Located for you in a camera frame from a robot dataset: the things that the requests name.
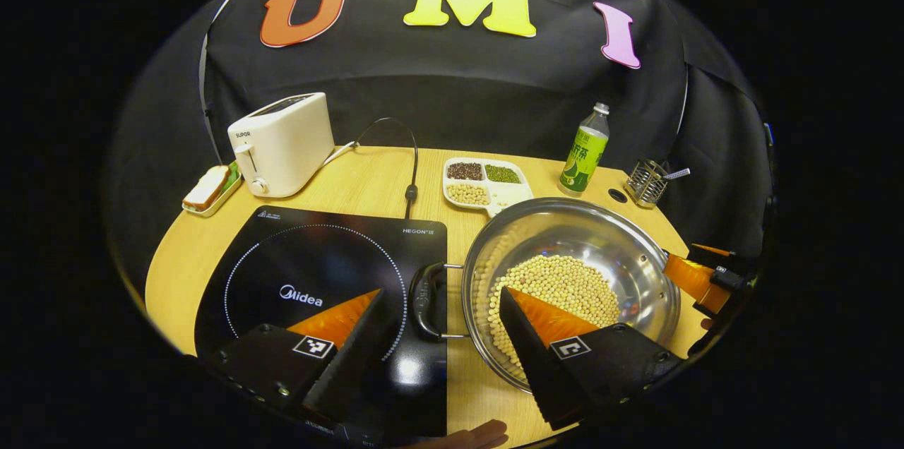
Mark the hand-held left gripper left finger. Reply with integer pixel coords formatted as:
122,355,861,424
205,288,409,430

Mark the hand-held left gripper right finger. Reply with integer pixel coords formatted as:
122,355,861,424
498,286,684,430

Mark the large soybean heap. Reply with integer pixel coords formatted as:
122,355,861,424
487,255,622,369

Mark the black induction cooktop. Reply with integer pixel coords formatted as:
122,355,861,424
194,205,449,439

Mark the steel pot with black handle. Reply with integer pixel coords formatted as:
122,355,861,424
408,197,682,393

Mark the green drink bottle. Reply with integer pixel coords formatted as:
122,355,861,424
558,102,610,197

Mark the white divided dish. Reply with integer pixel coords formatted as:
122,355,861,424
443,157,535,218

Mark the small soybean heap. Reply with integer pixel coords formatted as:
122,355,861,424
446,183,491,206

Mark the white toaster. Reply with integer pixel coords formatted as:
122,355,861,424
227,92,336,198

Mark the bread slice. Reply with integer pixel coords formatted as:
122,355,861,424
184,165,230,210

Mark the black backdrop cloth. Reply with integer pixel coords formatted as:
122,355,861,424
106,0,774,280

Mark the metal wire holder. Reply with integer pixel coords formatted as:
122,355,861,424
625,159,668,208

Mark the black power cable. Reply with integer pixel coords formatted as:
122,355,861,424
357,117,419,220

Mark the white toaster cable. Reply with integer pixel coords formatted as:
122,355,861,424
321,142,361,167

